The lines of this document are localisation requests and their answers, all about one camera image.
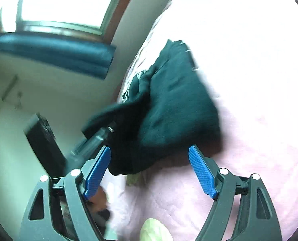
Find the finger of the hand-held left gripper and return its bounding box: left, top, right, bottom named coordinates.
left=72, top=122, right=116, bottom=160

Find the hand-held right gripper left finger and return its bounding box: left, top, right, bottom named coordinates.
left=20, top=146, right=112, bottom=241

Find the black sweater with white print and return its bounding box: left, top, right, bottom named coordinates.
left=81, top=39, right=222, bottom=177

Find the bed with pink sheet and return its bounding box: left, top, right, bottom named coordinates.
left=104, top=0, right=298, bottom=241

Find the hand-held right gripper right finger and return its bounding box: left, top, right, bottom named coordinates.
left=188, top=144, right=282, bottom=241

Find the black cabinet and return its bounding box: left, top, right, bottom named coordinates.
left=25, top=113, right=67, bottom=179

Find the wooden framed window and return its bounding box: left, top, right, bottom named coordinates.
left=0, top=0, right=144, bottom=43

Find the teal curtain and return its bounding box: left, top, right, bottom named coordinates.
left=0, top=35, right=117, bottom=79

